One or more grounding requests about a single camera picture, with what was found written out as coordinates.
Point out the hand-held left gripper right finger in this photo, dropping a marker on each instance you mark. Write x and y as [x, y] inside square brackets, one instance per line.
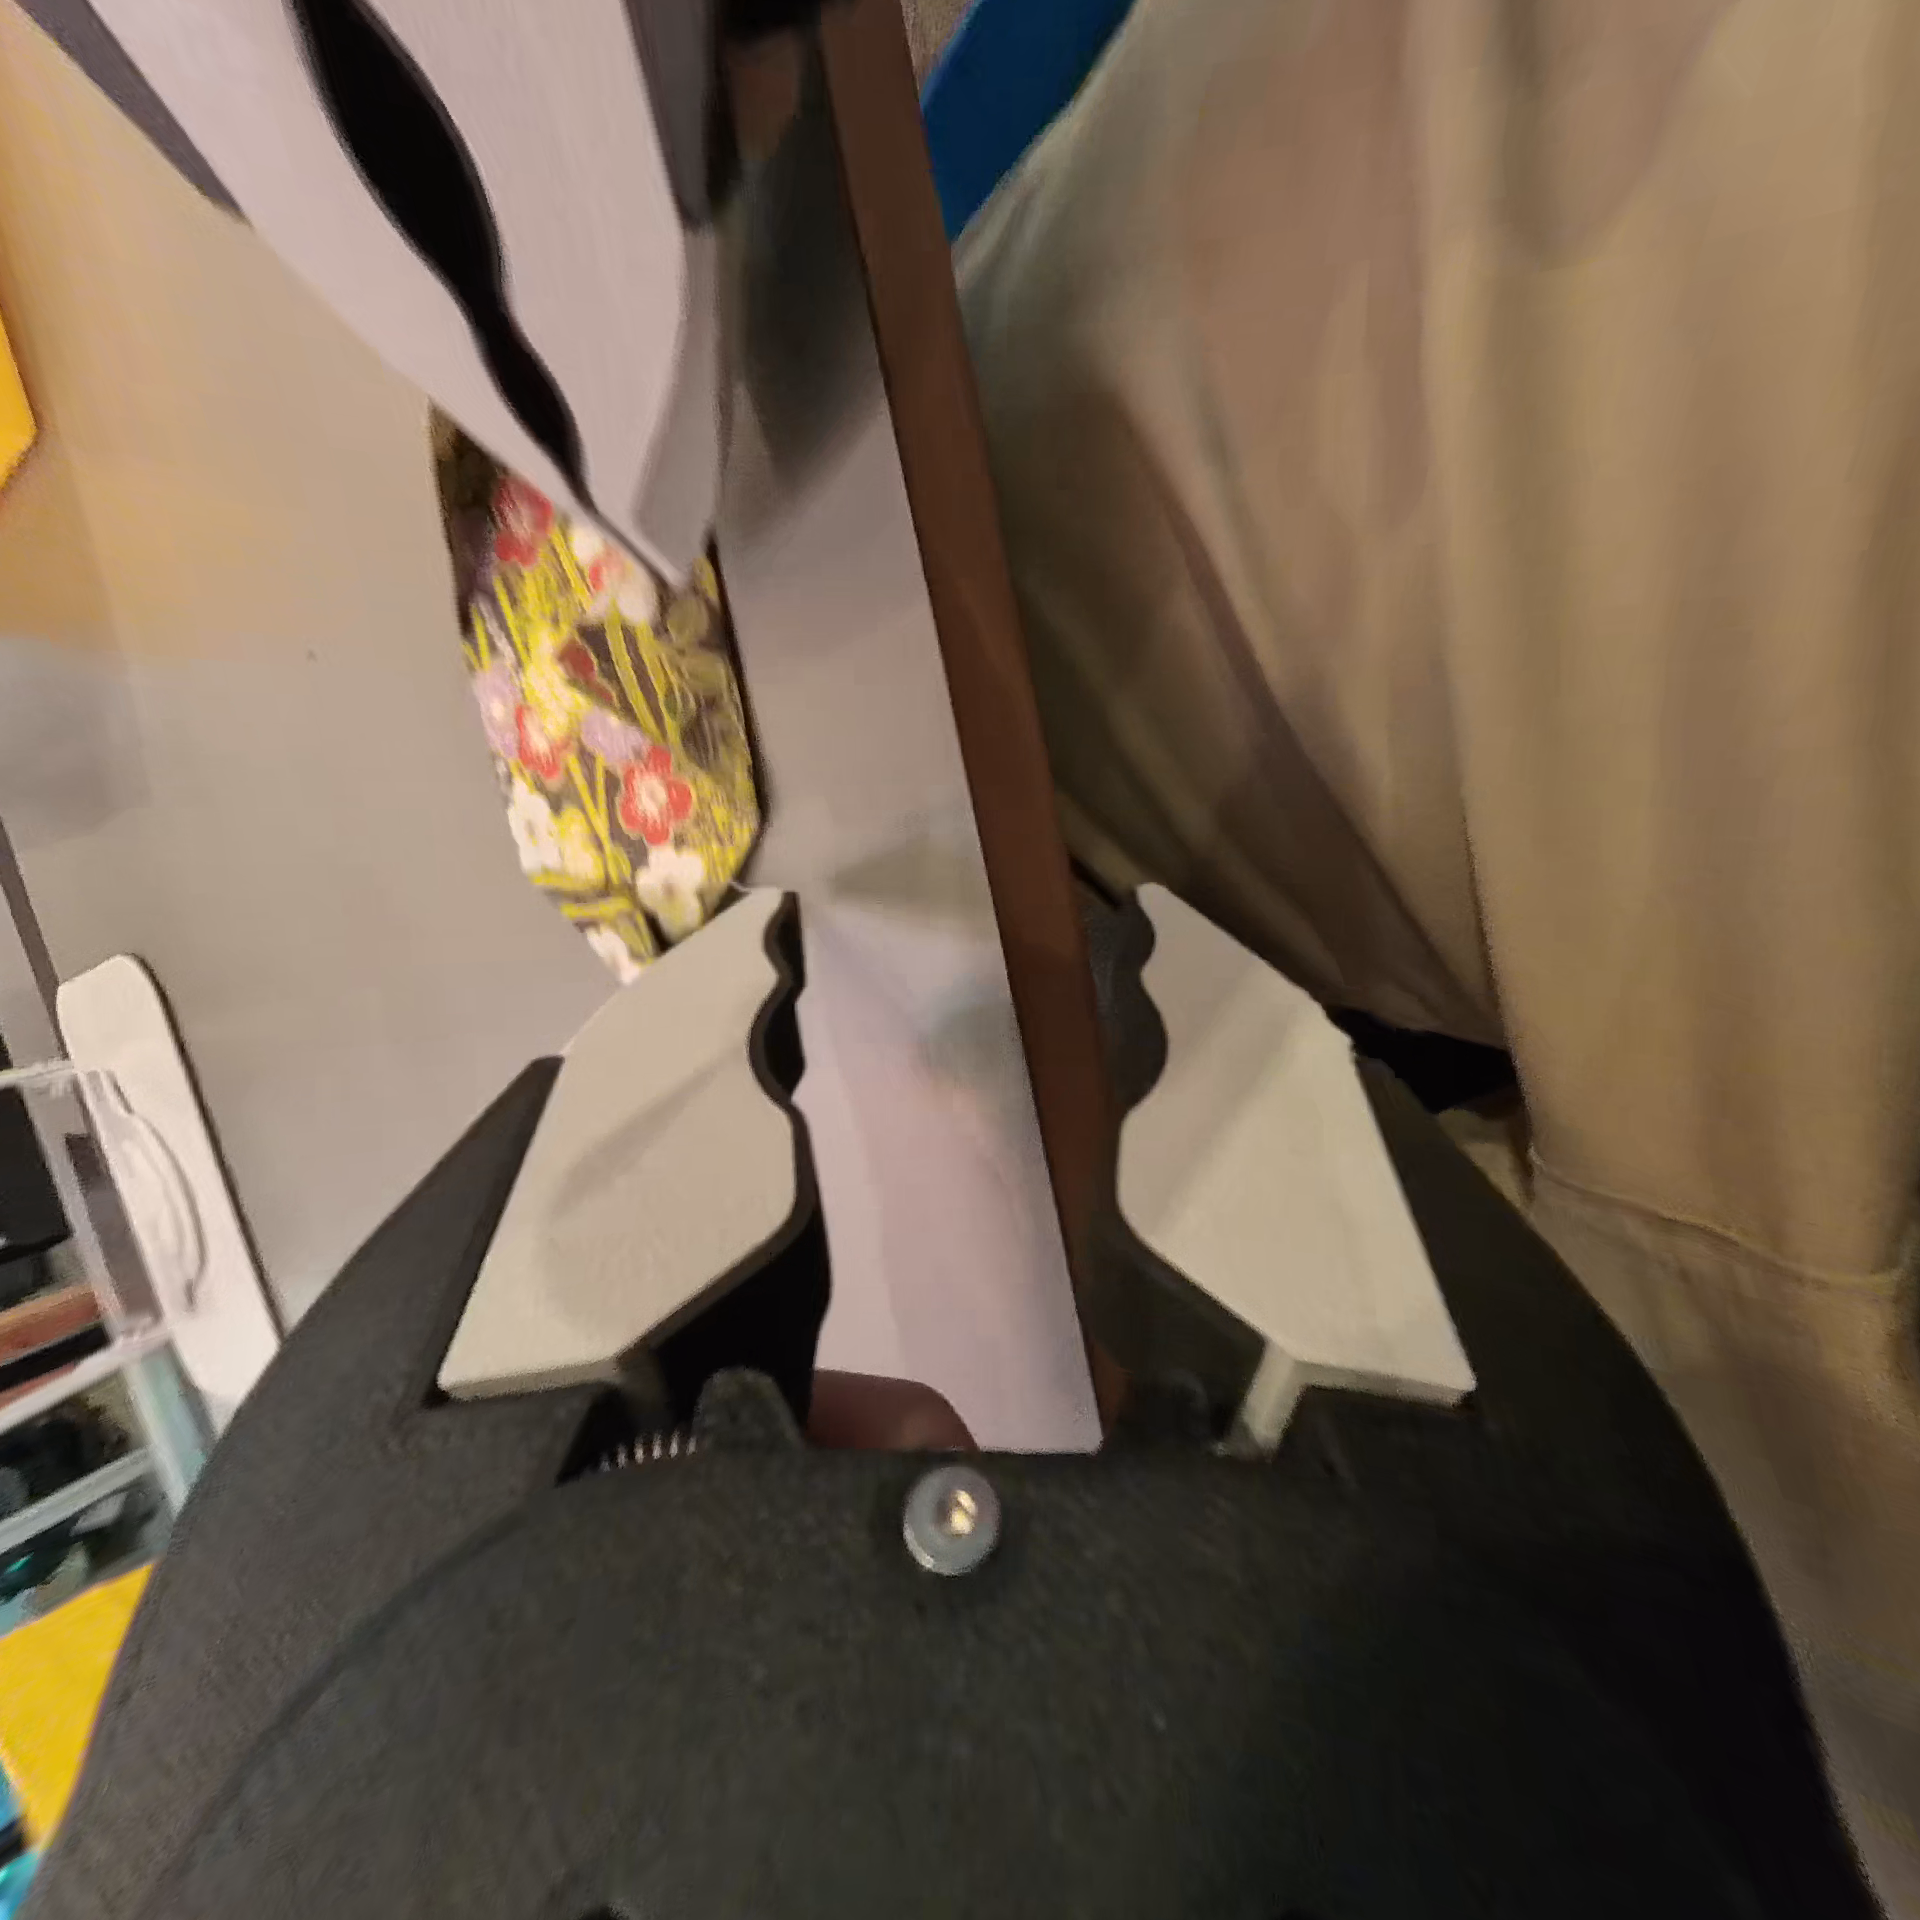
[1290, 1201]

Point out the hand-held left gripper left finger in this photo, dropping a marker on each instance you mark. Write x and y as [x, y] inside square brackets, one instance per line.
[630, 1201]

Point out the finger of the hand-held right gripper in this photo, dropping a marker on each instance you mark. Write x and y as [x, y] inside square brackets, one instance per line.
[600, 224]
[346, 254]

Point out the floral origami paper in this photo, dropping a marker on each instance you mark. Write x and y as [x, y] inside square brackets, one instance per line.
[902, 1049]

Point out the yellow sheet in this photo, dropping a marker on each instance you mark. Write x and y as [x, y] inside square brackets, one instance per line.
[13, 398]

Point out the blue object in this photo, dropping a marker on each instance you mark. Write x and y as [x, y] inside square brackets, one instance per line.
[1004, 59]

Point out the clear acrylic organizer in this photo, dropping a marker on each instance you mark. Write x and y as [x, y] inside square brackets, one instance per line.
[89, 1441]

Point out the yellow object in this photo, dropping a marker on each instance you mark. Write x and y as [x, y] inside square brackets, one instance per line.
[60, 1680]

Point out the beige garment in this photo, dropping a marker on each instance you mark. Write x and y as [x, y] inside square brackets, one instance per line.
[1500, 450]

